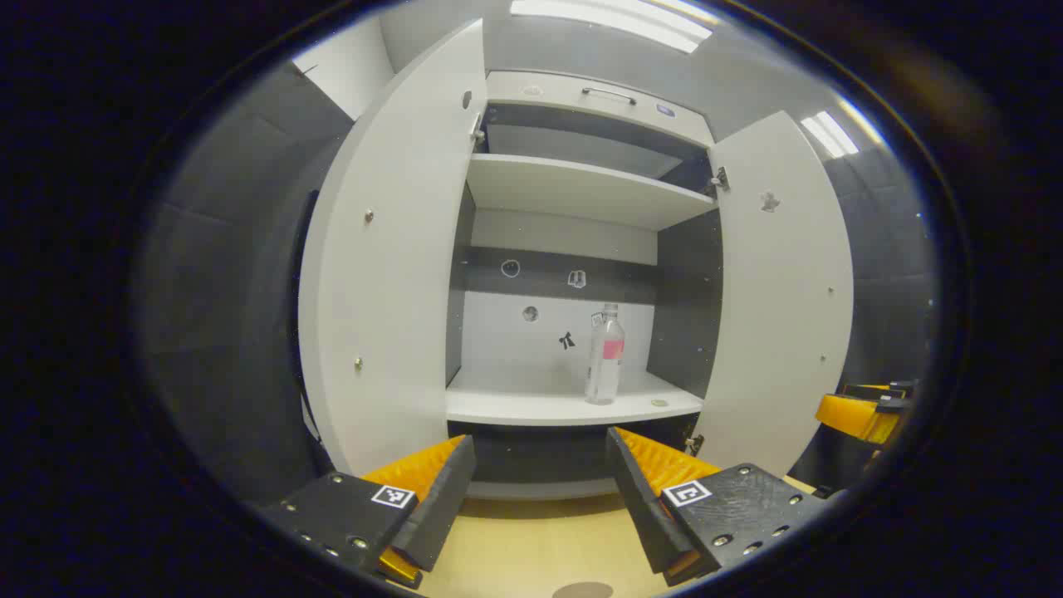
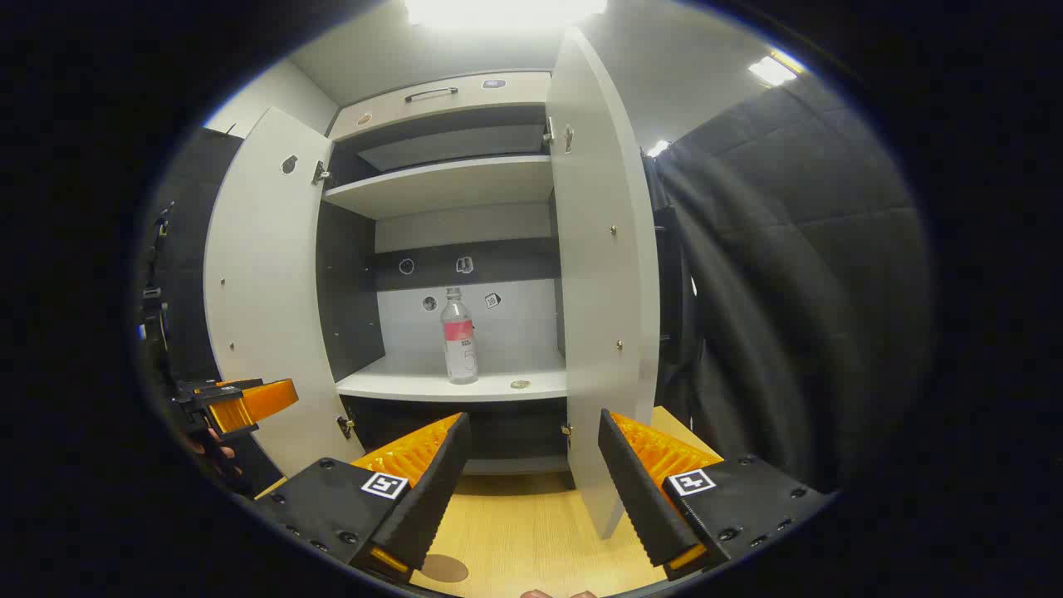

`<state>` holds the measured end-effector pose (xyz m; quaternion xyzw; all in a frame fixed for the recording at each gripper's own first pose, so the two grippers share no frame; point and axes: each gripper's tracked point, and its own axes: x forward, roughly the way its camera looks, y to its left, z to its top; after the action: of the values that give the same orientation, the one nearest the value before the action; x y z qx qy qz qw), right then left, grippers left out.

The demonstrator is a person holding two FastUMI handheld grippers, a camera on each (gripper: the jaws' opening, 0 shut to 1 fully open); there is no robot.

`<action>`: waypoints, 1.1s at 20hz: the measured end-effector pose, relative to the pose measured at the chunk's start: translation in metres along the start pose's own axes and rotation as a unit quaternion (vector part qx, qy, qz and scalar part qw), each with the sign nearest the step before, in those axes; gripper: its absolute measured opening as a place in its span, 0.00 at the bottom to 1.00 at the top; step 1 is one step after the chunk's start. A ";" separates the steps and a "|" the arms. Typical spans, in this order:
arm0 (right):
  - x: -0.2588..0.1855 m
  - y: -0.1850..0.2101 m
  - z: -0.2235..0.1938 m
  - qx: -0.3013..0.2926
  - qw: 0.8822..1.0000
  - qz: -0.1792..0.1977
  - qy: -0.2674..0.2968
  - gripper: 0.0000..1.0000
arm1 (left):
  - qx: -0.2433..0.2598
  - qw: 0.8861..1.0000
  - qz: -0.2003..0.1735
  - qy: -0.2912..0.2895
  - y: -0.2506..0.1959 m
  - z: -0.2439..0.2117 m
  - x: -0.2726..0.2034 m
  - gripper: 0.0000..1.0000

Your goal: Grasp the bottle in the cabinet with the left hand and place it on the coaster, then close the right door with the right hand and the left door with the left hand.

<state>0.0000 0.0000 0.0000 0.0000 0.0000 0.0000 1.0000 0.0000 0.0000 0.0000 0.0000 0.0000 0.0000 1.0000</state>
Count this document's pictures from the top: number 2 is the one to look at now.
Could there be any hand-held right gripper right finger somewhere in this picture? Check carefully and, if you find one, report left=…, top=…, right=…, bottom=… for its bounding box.
left=598, top=409, right=835, bottom=582

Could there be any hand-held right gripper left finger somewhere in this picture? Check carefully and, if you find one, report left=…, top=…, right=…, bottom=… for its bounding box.
left=253, top=412, right=473, bottom=582

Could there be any round brown coaster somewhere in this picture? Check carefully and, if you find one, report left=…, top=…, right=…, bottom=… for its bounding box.
left=419, top=554, right=469, bottom=584

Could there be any clear plastic bottle pink label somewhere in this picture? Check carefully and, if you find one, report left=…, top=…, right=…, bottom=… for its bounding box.
left=440, top=287, right=480, bottom=385

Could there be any white and grey cabinet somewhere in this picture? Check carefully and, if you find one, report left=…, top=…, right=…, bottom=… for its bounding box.
left=316, top=71, right=576, bottom=491

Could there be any black equipment stand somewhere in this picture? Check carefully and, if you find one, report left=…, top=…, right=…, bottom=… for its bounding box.
left=140, top=199, right=177, bottom=350

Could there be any black backdrop cloth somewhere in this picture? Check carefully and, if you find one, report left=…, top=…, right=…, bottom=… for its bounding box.
left=137, top=75, right=935, bottom=499

